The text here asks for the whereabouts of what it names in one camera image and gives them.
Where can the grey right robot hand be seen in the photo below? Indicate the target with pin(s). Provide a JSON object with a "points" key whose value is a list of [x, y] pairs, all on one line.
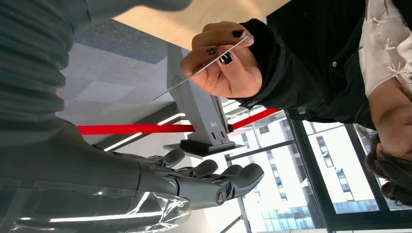
{"points": [[80, 167]]}

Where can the person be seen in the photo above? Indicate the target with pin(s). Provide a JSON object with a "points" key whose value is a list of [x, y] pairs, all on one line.
{"points": [[305, 64]]}

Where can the silver kiosk stand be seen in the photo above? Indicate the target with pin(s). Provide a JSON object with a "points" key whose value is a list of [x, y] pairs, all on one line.
{"points": [[202, 119]]}

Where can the large glass window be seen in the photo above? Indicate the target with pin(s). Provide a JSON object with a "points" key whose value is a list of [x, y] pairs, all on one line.
{"points": [[289, 160]]}

